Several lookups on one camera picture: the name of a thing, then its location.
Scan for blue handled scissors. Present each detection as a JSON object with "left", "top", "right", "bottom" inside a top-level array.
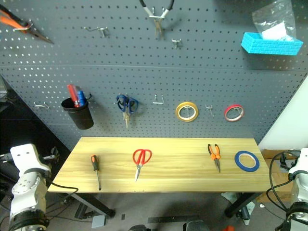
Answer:
[{"left": 116, "top": 94, "right": 139, "bottom": 129}]

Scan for red tape roll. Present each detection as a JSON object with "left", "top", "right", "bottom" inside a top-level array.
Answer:
[{"left": 224, "top": 103, "right": 245, "bottom": 123}]

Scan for black white handled pliers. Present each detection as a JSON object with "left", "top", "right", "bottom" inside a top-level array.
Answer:
[{"left": 139, "top": 0, "right": 175, "bottom": 40}]

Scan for yellow tape roll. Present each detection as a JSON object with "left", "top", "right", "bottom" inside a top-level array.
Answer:
[{"left": 175, "top": 102, "right": 200, "bottom": 123}]

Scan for blue tape roll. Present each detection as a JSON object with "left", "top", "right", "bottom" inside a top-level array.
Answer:
[{"left": 234, "top": 150, "right": 260, "bottom": 173}]

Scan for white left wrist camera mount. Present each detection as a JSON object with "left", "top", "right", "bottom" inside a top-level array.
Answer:
[{"left": 10, "top": 143, "right": 51, "bottom": 173}]

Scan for clear plastic bag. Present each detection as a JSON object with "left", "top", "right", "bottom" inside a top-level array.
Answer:
[{"left": 251, "top": 0, "right": 298, "bottom": 42}]

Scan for blue plastic storage bin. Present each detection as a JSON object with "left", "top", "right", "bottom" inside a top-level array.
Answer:
[{"left": 241, "top": 32, "right": 304, "bottom": 56}]

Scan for black plastic cup holder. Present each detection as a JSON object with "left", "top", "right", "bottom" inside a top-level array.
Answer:
[{"left": 61, "top": 96, "right": 94, "bottom": 130}]

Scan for orange black long-nose pliers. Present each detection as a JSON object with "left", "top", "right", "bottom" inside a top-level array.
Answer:
[{"left": 0, "top": 4, "right": 55, "bottom": 45}]

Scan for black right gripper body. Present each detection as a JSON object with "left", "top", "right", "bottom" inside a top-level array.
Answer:
[{"left": 282, "top": 149, "right": 302, "bottom": 158}]

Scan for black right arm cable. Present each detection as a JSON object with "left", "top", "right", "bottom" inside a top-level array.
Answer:
[{"left": 265, "top": 151, "right": 298, "bottom": 218}]

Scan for black table leg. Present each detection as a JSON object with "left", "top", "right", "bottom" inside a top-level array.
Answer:
[
  {"left": 69, "top": 192, "right": 116, "bottom": 218},
  {"left": 223, "top": 192, "right": 267, "bottom": 218}
]

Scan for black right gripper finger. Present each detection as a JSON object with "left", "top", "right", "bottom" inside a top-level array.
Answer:
[{"left": 279, "top": 156, "right": 291, "bottom": 172}]

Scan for black flat strip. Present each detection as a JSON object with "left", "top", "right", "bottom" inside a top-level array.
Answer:
[{"left": 147, "top": 215, "right": 200, "bottom": 224}]

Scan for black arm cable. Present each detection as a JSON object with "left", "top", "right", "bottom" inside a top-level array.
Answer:
[
  {"left": 50, "top": 182, "right": 79, "bottom": 205},
  {"left": 265, "top": 151, "right": 298, "bottom": 218}
]

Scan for orange black handled screwdriver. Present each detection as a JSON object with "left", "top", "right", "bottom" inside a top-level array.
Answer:
[{"left": 90, "top": 154, "right": 102, "bottom": 191}]

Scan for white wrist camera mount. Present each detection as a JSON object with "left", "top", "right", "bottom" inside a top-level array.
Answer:
[
  {"left": 10, "top": 143, "right": 51, "bottom": 173},
  {"left": 288, "top": 147, "right": 308, "bottom": 176}
]

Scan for orange handled needle-nose pliers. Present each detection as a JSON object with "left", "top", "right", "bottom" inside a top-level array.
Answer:
[{"left": 207, "top": 143, "right": 222, "bottom": 174}]

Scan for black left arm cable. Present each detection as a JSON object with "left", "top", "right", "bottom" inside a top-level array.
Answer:
[{"left": 50, "top": 182, "right": 79, "bottom": 205}]

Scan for grey foot pedal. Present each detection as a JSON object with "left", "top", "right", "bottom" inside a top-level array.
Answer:
[{"left": 91, "top": 215, "right": 107, "bottom": 229}]

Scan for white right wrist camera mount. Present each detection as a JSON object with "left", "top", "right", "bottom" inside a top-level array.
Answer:
[{"left": 288, "top": 147, "right": 308, "bottom": 176}]

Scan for grey metal pegboard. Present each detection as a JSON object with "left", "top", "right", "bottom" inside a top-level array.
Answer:
[{"left": 0, "top": 0, "right": 308, "bottom": 150}]

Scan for red handled scissors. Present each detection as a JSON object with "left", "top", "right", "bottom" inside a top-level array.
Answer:
[{"left": 132, "top": 149, "right": 153, "bottom": 182}]

